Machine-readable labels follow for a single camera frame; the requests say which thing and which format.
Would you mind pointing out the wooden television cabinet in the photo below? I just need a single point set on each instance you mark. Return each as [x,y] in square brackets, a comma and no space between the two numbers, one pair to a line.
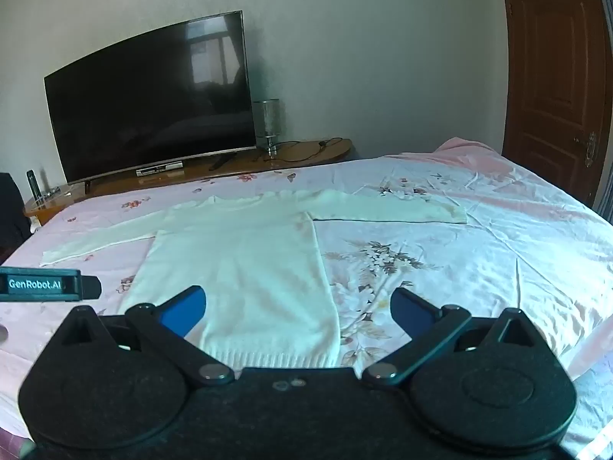
[287,158]

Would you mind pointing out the glass table lamp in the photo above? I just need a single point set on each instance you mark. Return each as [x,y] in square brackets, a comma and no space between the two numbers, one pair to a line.
[266,120]

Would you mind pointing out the silver set-top box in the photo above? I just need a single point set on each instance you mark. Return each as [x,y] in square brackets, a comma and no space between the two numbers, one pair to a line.
[159,168]

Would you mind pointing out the purple cloth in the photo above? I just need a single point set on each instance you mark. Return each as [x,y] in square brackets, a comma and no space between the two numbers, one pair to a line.
[12,448]

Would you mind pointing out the white knit sweater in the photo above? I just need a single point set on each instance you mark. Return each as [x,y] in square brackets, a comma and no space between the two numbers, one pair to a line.
[239,268]

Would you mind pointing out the pink blanket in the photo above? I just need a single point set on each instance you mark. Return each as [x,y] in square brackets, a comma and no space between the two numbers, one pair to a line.
[467,148]

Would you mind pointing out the black flat screen television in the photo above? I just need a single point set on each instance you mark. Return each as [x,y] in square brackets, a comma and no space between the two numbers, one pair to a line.
[153,100]

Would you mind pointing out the floral pink bed sheet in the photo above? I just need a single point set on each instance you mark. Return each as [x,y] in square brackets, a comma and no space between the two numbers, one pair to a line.
[479,249]

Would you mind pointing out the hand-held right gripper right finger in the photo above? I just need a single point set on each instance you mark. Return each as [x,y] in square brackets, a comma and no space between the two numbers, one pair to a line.
[409,311]

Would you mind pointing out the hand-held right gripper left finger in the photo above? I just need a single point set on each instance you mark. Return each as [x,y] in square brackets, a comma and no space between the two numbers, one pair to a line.
[184,309]

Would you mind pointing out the brown wooden door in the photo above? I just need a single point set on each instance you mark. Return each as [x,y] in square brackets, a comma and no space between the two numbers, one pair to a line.
[550,81]

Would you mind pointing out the white plastic item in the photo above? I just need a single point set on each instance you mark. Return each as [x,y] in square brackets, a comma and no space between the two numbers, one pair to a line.
[34,224]

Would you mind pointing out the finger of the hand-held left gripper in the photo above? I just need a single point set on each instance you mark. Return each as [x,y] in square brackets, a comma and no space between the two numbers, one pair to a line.
[91,287]

